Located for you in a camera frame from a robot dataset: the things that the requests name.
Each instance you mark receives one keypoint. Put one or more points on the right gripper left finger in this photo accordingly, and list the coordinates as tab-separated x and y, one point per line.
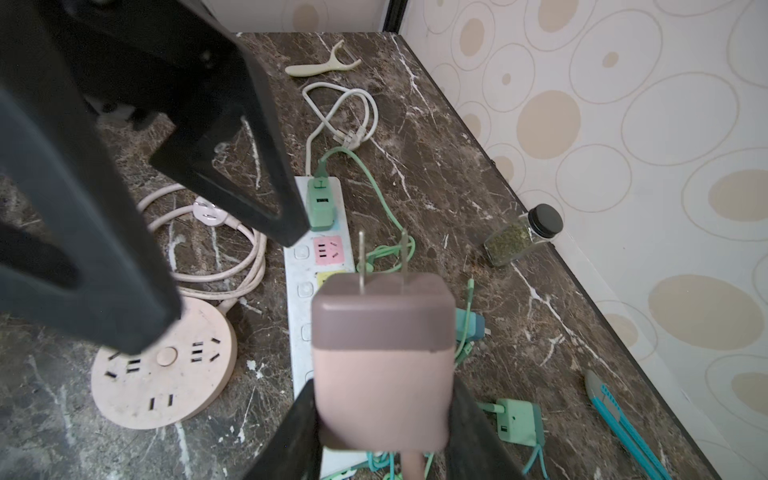
294	450

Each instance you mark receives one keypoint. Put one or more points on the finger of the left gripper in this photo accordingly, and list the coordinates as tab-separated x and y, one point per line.
175	58
101	276

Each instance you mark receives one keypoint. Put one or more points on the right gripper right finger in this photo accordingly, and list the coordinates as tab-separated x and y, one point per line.
474	450

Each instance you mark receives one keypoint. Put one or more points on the pink charger plug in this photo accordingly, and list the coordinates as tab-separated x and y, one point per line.
383	360

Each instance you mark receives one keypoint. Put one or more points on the green charger plug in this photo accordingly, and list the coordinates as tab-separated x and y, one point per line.
518	422
320	204

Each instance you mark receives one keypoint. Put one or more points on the teal charger plug left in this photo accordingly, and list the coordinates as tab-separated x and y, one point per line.
469	328

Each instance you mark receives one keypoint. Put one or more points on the cream vegetable peeler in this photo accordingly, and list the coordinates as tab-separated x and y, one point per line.
332	64

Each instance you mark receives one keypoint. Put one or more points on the teal utility knife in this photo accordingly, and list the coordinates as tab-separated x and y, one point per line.
610	411

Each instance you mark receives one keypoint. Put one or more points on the pink round socket hub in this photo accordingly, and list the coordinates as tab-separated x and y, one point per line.
174	379

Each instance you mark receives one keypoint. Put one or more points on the white colourful power strip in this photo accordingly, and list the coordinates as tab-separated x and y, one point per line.
308	264

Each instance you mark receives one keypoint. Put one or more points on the glass spice jar black lid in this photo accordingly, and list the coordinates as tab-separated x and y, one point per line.
540	224

